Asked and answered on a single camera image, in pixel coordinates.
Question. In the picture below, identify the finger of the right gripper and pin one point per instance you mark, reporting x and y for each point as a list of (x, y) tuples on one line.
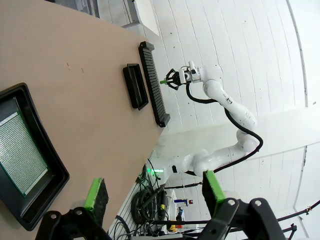
[(168, 74), (173, 86)]

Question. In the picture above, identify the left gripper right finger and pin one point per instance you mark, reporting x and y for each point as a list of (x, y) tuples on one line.
[(212, 192)]

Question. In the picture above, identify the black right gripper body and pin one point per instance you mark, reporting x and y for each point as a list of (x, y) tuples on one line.
[(182, 78)]

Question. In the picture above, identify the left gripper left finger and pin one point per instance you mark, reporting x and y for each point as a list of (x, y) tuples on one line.
[(96, 200)]

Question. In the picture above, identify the green perforated circuit board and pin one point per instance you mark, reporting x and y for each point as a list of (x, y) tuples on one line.
[(17, 155)]

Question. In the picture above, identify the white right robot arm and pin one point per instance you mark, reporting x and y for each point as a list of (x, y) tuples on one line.
[(217, 87)]

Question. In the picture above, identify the black plastic ESD tray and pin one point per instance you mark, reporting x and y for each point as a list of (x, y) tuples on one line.
[(40, 197), (136, 87)]

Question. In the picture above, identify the black slotted board rack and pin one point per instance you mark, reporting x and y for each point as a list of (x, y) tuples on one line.
[(153, 82)]

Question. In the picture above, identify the white desk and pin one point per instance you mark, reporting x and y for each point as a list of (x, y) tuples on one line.
[(147, 17)]

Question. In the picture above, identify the black metal stand rod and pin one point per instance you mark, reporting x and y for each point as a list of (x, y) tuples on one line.
[(309, 208)]

